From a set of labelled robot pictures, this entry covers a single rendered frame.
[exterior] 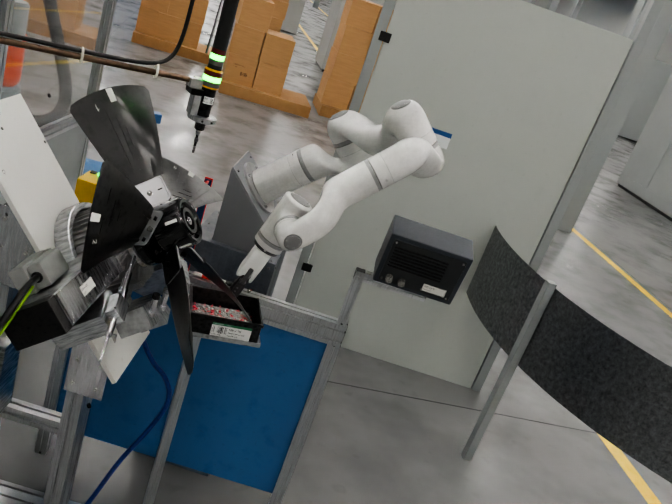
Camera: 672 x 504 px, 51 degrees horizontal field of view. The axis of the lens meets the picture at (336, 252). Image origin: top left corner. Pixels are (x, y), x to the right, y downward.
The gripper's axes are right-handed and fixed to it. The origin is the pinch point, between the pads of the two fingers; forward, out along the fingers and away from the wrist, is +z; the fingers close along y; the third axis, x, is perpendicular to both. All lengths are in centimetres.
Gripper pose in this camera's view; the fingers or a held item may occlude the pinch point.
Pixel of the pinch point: (236, 288)
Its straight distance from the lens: 195.1
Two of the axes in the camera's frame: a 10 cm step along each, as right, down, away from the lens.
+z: -5.8, 7.5, 3.2
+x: 8.1, 5.6, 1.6
